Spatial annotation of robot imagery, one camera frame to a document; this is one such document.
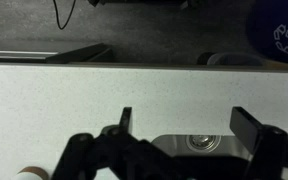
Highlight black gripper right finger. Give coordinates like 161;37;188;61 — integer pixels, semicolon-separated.
229;106;288;180

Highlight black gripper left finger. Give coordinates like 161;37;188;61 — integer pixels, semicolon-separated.
50;106;133;180

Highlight round metal sink drain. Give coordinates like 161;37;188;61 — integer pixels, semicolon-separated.
185;134;222;154

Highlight stainless steel sink basin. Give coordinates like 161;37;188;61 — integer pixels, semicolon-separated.
151;134;254;158

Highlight flat black angled plate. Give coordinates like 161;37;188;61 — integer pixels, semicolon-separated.
45;42;114;65

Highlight blue recycling bin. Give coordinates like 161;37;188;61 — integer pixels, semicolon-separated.
245;0;288;67

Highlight thin black floor cable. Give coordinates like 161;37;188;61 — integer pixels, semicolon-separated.
52;0;78;31

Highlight long silver metal rail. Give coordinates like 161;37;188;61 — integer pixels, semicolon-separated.
0;49;59;64

